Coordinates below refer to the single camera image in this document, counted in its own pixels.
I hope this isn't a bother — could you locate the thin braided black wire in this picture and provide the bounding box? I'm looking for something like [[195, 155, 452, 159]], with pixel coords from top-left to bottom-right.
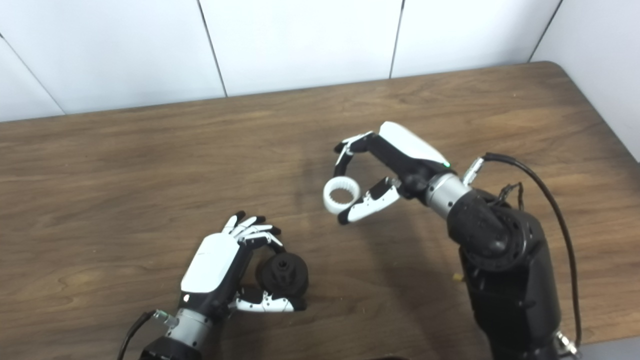
[[492, 182, 526, 211]]

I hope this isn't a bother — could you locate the white plastic ring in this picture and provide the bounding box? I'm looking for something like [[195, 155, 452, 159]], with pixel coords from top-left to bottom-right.
[[323, 177, 362, 216]]

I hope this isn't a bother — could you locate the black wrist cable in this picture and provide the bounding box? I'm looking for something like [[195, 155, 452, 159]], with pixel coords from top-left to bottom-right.
[[462, 152, 583, 351], [117, 309, 178, 360]]

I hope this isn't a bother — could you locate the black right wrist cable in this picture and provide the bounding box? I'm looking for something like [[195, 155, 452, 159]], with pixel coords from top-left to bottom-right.
[[462, 152, 583, 351]]

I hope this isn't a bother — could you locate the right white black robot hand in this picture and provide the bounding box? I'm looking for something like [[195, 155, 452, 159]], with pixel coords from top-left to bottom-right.
[[334, 121, 453, 226]]

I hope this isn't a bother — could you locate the round black stepped part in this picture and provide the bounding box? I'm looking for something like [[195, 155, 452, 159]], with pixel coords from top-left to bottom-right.
[[255, 252, 309, 298]]

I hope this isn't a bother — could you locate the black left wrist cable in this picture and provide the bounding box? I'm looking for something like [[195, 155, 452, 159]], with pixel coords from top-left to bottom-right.
[[117, 309, 178, 360]]

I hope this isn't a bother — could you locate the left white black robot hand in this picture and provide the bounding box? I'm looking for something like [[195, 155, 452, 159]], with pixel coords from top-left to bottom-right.
[[180, 211, 307, 321]]

